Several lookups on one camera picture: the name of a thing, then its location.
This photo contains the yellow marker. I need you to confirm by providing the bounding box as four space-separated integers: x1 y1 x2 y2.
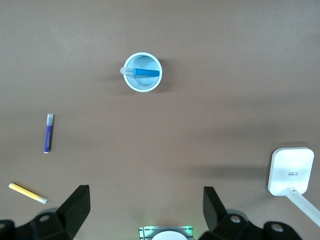
8 182 49 205

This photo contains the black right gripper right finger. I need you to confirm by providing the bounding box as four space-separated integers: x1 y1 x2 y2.
198 186 305 240

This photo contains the purple marker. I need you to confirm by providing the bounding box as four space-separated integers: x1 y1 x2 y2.
43 113 54 154

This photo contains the light blue mesh cup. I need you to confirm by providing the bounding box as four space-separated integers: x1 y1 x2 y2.
123 51 163 94

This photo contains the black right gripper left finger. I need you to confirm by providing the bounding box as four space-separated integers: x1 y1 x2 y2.
0 184 91 240

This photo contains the blue marker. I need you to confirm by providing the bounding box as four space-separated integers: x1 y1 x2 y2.
119 66 161 77

